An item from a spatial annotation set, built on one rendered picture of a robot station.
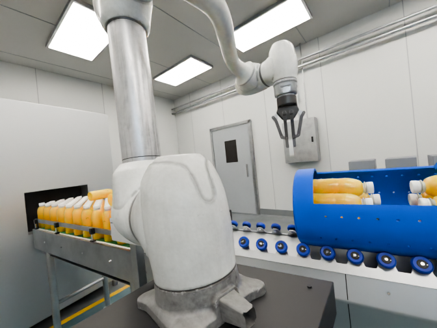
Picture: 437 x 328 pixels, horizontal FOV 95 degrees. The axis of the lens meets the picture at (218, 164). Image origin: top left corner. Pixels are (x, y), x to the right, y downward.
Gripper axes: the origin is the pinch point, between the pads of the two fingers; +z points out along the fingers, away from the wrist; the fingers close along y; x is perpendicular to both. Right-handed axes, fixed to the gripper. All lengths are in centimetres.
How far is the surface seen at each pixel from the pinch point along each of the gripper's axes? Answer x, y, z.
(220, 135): 410, -152, -67
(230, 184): 405, -137, 61
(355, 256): -14.7, 14.8, 35.7
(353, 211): -17.7, 14.6, 20.9
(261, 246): -8.2, -14.4, 36.4
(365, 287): -16.6, 16.2, 43.8
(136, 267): -16, -67, 44
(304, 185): -11.5, 2.7, 13.7
